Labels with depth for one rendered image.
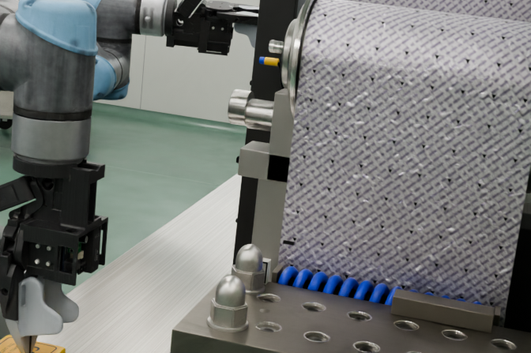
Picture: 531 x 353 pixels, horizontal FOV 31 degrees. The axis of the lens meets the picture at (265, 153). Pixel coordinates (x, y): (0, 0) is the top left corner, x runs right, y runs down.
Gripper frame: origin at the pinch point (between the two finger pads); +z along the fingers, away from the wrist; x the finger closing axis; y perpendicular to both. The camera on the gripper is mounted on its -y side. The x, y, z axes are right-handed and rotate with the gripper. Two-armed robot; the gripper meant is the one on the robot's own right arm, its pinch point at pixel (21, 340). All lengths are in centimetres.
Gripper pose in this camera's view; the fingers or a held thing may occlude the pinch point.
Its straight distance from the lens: 104.0
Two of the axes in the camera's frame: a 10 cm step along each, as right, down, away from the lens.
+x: 2.6, -1.8, 9.5
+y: 9.6, 1.5, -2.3
